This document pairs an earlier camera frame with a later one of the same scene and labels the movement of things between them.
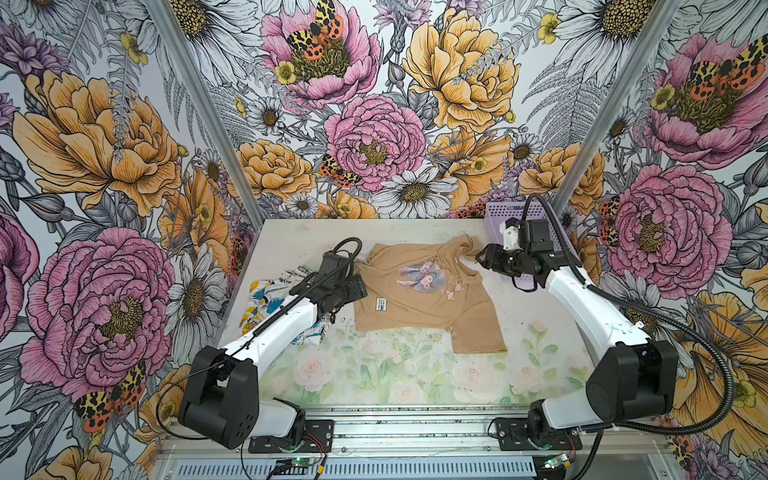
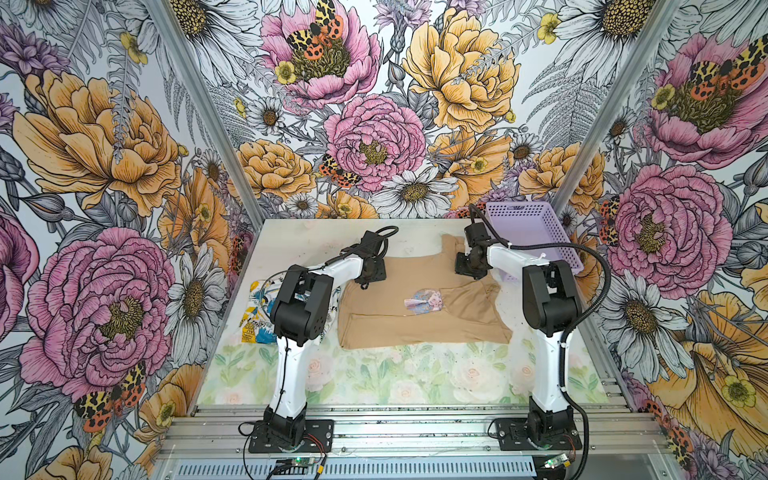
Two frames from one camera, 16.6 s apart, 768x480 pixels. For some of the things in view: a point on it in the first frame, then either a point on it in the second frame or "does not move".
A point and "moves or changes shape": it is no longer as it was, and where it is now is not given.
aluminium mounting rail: [421, 432] does not move
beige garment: [431, 286] moves or changes shape
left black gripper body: [348, 295] to [376, 275]
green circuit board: [302, 461] does not move
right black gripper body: [498, 262] to [468, 267]
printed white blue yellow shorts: [264, 292] does not move
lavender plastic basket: [499, 212] does not move
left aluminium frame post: [206, 109] does not move
